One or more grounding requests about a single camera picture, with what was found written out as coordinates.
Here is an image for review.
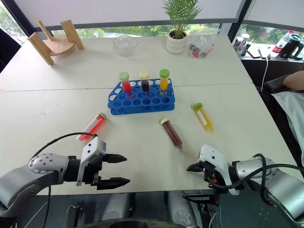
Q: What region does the clear water bottle red label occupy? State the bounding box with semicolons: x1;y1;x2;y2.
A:
270;30;295;58

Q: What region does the clear glass bowl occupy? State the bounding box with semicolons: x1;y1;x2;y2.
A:
112;34;139;57

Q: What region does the green palm plant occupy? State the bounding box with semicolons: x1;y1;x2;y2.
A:
162;0;203;39

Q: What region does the person's white clothing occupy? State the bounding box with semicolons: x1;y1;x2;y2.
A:
271;91;304;145

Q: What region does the black chair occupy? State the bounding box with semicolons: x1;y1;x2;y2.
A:
257;74;304;167

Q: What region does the black bracket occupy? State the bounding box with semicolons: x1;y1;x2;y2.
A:
181;193;212;205

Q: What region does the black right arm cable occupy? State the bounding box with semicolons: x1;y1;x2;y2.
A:
206;153;304;205

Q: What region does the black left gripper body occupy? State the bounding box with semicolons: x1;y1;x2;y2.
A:
82;153;109;189

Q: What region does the blue test tube rack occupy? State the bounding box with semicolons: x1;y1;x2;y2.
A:
108;78;176;116

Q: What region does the silver robot leg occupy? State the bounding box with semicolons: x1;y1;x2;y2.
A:
165;190;203;228
101;192;134;220

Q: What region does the white ribbed plant pot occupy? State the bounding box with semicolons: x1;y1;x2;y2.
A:
166;30;188;56

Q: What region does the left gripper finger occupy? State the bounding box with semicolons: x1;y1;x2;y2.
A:
105;153;127;164
96;177;131;191

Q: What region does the dark rounded robot body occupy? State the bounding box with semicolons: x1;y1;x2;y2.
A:
77;218;193;228

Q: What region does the white bottle red label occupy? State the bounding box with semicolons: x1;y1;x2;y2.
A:
233;33;251;52

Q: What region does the clear plastic bag with items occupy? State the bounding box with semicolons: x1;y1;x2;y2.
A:
186;35;218;58

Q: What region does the dark red tube cream cap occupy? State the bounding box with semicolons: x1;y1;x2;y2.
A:
160;118;184;150
138;70;151;92

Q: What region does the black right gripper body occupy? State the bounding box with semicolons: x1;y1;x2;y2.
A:
201;161;226;190

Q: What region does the dark green pitcher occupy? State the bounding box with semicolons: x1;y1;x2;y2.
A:
278;34;304;60

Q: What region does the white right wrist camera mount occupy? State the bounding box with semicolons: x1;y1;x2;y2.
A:
197;143;241;196

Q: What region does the white cable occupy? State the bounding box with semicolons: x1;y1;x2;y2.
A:
260;56;271;92

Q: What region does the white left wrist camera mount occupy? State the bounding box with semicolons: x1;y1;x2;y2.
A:
76;136;107;187

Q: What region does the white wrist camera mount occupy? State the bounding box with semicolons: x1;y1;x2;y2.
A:
76;136;107;187
197;143;241;196

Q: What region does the wooden stand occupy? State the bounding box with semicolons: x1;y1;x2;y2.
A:
28;19;85;66

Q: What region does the yellow tube green cap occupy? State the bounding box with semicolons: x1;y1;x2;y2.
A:
192;102;215;133
159;68;171;91

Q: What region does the dark chair back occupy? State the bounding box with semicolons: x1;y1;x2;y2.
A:
0;28;22;73

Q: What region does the red tube green cap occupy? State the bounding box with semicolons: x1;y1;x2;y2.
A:
118;71;133;94
76;111;108;142

